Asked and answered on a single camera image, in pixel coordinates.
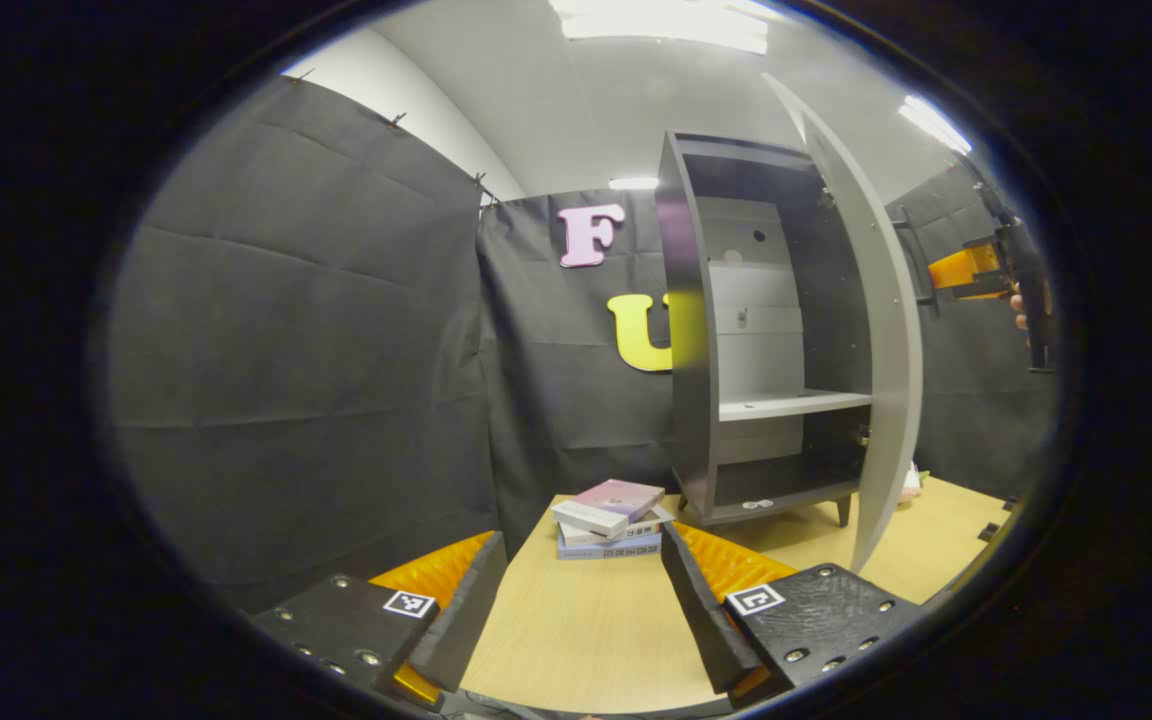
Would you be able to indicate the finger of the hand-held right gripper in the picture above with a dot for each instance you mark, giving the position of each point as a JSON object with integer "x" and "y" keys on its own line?
{"x": 961, "y": 268}

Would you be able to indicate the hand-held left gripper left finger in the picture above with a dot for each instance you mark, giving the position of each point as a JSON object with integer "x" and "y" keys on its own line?
{"x": 466, "y": 625}

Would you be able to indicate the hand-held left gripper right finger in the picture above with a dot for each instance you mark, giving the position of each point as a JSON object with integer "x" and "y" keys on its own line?
{"x": 701, "y": 620}

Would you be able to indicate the grey cabinet door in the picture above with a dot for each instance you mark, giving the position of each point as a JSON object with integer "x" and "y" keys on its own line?
{"x": 891, "y": 400}

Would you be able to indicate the dark grey cabinet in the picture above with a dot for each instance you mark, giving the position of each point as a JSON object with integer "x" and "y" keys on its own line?
{"x": 681, "y": 400}

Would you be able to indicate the white cabinet shelf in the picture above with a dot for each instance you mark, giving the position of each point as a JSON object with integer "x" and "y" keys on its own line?
{"x": 786, "y": 405}

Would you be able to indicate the white book with printed spine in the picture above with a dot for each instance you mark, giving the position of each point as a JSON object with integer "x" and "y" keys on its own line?
{"x": 646, "y": 528}

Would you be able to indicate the ceiling light panel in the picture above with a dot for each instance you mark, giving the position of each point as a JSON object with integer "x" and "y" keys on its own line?
{"x": 934, "y": 123}
{"x": 633, "y": 183}
{"x": 666, "y": 22}

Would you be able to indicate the small white book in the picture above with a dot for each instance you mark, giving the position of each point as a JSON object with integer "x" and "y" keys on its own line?
{"x": 586, "y": 516}

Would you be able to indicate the pink plush slipper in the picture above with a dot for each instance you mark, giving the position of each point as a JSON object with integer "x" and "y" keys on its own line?
{"x": 910, "y": 488}

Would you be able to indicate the small black object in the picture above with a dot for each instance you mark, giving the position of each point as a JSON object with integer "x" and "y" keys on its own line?
{"x": 993, "y": 532}

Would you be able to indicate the black backdrop cloth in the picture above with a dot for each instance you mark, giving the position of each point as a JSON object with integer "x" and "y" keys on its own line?
{"x": 286, "y": 350}

